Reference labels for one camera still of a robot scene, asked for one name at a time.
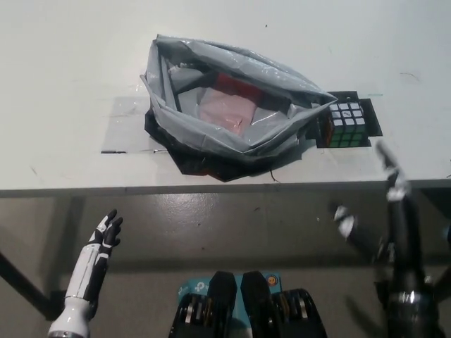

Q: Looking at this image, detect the grey plastic bag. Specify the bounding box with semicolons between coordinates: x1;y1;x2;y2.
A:
143;32;339;183

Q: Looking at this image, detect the rubik's cube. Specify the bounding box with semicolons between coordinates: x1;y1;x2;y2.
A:
319;101;366;148

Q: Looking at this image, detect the pink item in bag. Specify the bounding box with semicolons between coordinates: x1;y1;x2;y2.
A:
199;87;258;137

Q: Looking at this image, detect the clear tape patch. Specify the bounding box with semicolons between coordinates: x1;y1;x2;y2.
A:
100;94;170;155

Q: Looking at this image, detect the black right hand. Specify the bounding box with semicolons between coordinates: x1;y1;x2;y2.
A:
333;139;434;303

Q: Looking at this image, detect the black diagonal table brace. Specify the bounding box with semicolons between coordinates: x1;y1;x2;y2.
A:
0;248;54;320

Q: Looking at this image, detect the white and black left hand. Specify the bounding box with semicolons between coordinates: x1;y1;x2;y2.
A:
47;209;124;335

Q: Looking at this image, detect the black and teal robot body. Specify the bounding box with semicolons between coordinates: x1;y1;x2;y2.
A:
167;270;328;338

